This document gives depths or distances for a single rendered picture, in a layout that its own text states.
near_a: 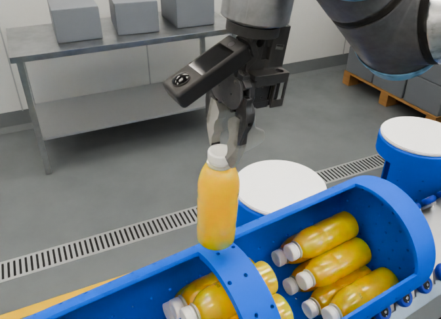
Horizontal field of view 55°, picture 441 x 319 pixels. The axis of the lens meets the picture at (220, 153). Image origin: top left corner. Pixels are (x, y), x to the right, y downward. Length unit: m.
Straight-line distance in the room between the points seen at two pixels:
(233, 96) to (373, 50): 0.19
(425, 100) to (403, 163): 2.49
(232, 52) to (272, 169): 0.83
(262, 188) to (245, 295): 0.57
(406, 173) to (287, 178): 0.48
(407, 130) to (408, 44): 1.21
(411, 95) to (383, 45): 3.65
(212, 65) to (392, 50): 0.21
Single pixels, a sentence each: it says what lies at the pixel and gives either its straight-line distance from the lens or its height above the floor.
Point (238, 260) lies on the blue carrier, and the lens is 0.77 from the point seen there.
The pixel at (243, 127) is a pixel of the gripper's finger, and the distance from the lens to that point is 0.57.
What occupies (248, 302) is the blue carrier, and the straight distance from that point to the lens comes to 0.74.
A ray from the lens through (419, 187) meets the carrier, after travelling 1.64.
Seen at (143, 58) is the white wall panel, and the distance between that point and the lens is 4.06.
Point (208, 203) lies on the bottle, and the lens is 0.67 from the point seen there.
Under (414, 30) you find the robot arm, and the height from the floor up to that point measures 1.67.
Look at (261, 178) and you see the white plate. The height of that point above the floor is 1.04.
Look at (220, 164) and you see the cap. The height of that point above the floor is 1.44.
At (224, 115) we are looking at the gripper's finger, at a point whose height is 1.50.
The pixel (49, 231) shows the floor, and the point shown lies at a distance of 2.84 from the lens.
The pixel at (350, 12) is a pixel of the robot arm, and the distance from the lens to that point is 0.46.
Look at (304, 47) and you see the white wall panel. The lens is 4.84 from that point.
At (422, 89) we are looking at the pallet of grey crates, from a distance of 4.06.
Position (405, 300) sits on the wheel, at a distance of 1.14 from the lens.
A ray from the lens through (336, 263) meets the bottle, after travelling 1.00.
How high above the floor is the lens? 1.79
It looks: 32 degrees down
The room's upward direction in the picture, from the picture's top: straight up
